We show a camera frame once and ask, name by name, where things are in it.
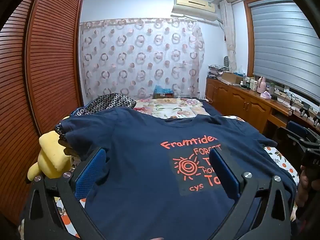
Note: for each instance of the small cardboard box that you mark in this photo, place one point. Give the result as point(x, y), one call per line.
point(162, 95)

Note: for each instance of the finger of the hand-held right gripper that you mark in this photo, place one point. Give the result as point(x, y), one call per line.
point(295, 143)
point(297, 127)

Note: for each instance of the open cardboard box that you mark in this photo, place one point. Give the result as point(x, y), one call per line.
point(231, 78)

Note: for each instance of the wooden cabinet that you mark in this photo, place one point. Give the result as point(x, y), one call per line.
point(240, 100)

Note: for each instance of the floral blanket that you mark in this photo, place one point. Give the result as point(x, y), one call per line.
point(170, 110)

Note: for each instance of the group of white bottles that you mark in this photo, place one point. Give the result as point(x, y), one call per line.
point(252, 83)

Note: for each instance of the cream wall air conditioner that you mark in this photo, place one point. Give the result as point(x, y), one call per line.
point(193, 7)

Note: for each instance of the yellow plush toy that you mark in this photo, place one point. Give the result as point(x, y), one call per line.
point(50, 155)

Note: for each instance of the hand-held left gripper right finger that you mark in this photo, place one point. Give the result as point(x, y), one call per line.
point(225, 175)

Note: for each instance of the wooden louvered wardrobe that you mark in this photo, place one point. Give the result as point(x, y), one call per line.
point(50, 67)

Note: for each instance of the beige tied curtain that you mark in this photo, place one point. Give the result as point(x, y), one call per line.
point(229, 37)

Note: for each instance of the stack of folded fabrics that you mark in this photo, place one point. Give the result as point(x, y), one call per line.
point(216, 70)

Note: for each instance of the pink tissue box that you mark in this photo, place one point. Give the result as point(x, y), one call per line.
point(265, 95)

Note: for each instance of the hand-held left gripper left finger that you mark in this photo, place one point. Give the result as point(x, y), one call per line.
point(91, 172)

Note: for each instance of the navy printed t-shirt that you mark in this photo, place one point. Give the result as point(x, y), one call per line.
point(150, 180)

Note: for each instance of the grey window blind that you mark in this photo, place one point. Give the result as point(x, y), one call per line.
point(282, 42)

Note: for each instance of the navy blanket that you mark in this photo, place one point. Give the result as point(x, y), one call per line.
point(210, 108)

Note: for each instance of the pink bottle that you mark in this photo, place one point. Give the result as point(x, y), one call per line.
point(261, 85)

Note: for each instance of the grey fan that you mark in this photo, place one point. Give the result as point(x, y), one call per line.
point(226, 61)

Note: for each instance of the orange fruit print bed sheet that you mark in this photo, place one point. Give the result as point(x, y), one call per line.
point(280, 160)

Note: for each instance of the person's right hand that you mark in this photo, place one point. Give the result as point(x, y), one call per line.
point(303, 180)

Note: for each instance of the green bottle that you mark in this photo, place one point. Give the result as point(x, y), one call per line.
point(271, 87)

